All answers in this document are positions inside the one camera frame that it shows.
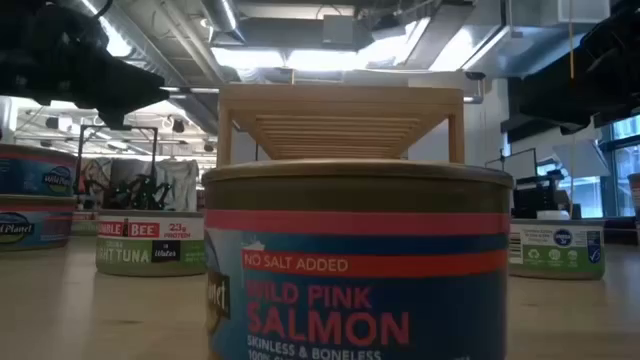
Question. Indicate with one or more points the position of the black frame rack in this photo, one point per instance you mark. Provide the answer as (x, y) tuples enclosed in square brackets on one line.
[(154, 150)]

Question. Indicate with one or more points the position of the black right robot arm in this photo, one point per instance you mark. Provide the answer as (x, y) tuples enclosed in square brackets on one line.
[(620, 30)]

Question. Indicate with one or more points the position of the black background robot arm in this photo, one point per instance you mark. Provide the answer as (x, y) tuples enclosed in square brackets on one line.
[(135, 195)]

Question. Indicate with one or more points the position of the black office equipment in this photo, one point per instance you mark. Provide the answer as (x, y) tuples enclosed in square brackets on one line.
[(535, 197)]

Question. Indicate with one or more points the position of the salmon can blue label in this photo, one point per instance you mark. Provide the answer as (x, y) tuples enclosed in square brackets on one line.
[(30, 175), (635, 192), (350, 300), (30, 227)]

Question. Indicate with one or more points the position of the tuna can green white label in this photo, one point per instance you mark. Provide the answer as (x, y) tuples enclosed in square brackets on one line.
[(84, 225), (555, 250), (150, 245)]

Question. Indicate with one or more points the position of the window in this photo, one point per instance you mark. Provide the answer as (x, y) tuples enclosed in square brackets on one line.
[(625, 175)]

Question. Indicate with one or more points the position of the wooden slatted shelf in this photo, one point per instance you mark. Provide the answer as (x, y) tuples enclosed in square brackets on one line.
[(340, 130)]

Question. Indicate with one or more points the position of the white hanging cloth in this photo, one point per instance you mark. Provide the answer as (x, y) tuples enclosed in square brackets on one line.
[(177, 185)]

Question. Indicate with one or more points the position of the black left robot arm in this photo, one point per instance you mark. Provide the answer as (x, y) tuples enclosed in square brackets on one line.
[(40, 45)]

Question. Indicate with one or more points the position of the silver ceiling duct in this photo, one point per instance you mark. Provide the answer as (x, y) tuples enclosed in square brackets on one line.
[(222, 17)]

